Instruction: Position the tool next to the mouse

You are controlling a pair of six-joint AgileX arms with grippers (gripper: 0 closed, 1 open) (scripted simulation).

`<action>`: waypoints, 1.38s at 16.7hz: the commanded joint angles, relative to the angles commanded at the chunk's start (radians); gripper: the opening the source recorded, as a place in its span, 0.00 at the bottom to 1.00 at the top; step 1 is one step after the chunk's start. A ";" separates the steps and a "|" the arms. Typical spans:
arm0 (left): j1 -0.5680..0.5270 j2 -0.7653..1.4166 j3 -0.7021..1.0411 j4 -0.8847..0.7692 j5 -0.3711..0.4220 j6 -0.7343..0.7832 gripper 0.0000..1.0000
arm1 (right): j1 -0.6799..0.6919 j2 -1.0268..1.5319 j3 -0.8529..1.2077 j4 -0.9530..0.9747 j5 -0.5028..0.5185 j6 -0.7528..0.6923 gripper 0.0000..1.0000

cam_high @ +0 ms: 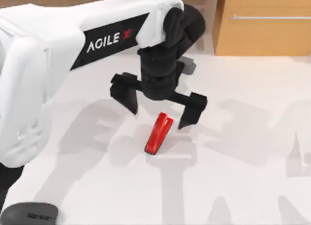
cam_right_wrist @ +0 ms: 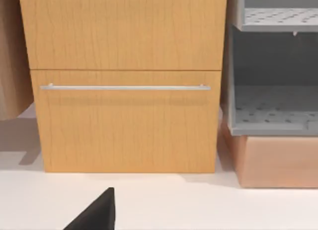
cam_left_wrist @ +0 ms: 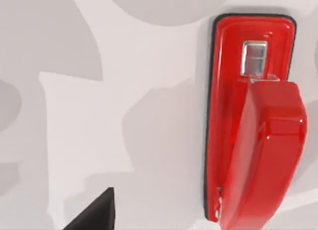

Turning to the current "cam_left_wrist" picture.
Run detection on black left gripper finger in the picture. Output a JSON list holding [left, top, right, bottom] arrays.
[[61, 187, 116, 230]]

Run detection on red stapler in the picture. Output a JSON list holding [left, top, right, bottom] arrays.
[[203, 13, 308, 230]]

